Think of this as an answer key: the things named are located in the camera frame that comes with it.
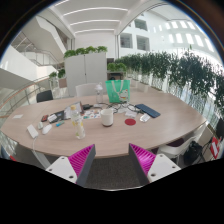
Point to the white chair right side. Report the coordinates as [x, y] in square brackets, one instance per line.
[174, 152]

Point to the white paper slip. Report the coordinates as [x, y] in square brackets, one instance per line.
[18, 116]

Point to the clear bottle near bag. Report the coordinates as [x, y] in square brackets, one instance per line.
[99, 93]

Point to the dark blue notebook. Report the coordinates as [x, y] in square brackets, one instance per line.
[148, 110]

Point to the white ceramic mug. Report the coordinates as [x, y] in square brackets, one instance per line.
[107, 117]

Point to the hedge of green plants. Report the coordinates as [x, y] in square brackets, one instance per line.
[198, 75]

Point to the white cabinet with plants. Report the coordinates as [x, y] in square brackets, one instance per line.
[84, 68]

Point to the black office chair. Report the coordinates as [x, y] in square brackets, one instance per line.
[44, 96]

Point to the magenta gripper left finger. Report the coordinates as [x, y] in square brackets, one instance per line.
[76, 167]

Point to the white chair behind table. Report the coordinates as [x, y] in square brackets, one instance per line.
[85, 89]

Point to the small white packet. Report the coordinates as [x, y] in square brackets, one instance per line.
[144, 118]

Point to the white power adapter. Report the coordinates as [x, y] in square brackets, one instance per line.
[32, 131]

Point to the green tote bag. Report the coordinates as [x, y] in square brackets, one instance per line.
[118, 90]

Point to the white computer mouse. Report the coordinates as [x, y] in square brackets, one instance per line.
[46, 129]

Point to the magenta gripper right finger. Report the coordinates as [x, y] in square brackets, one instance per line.
[150, 167]

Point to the black backpack on floor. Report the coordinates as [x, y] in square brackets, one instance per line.
[192, 153]

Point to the tablet with dark case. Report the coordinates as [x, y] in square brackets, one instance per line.
[68, 110]

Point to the clear plastic water bottle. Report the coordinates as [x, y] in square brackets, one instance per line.
[78, 124]

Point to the red black phone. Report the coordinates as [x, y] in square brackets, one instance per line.
[44, 118]

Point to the red round coaster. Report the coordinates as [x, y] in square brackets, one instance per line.
[130, 122]

